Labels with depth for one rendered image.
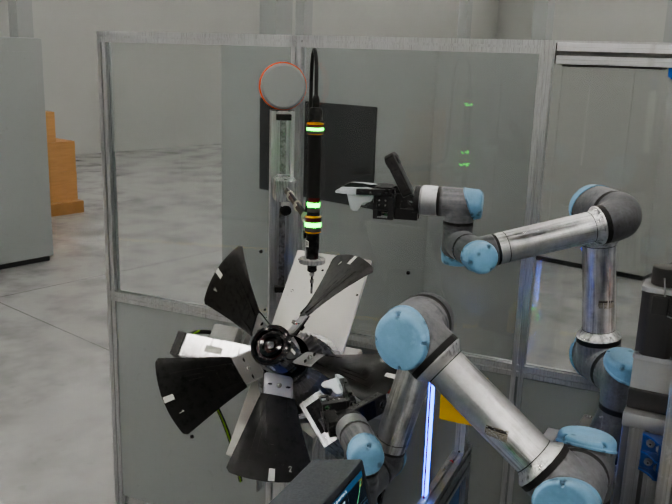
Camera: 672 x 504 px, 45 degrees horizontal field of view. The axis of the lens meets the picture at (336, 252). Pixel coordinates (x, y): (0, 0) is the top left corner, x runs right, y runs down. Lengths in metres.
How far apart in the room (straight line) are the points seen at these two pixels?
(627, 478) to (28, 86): 6.64
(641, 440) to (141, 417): 2.28
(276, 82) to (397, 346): 1.38
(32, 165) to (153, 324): 4.61
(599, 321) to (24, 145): 6.29
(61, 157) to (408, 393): 8.80
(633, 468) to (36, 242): 6.69
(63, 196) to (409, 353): 9.02
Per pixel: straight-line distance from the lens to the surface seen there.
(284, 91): 2.73
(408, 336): 1.54
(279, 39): 2.91
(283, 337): 2.19
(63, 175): 10.34
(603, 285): 2.19
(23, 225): 7.88
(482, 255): 1.86
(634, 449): 1.92
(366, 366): 2.14
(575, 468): 1.59
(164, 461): 3.62
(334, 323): 2.47
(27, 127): 7.79
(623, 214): 2.02
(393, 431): 1.82
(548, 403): 2.80
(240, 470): 2.12
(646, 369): 1.88
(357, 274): 2.21
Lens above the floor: 1.99
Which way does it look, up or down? 14 degrees down
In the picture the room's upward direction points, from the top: 2 degrees clockwise
